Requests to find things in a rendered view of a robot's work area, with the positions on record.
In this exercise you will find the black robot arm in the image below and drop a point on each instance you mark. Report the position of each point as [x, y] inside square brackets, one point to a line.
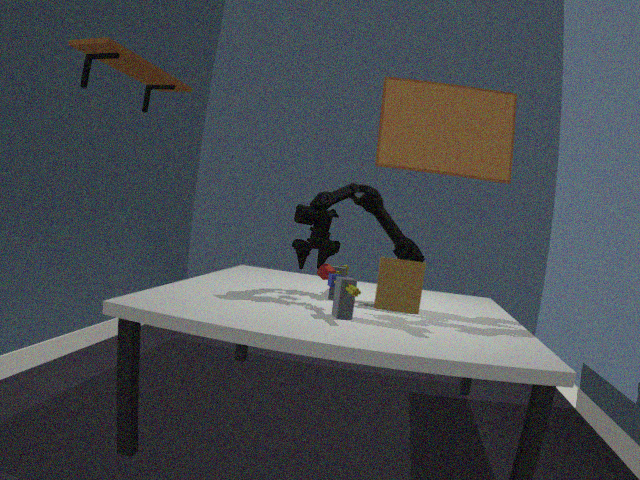
[371, 201]

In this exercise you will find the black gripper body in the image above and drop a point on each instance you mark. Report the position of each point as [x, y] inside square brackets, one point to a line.
[308, 246]

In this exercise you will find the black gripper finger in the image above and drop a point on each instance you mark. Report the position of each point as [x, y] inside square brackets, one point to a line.
[321, 258]
[301, 257]

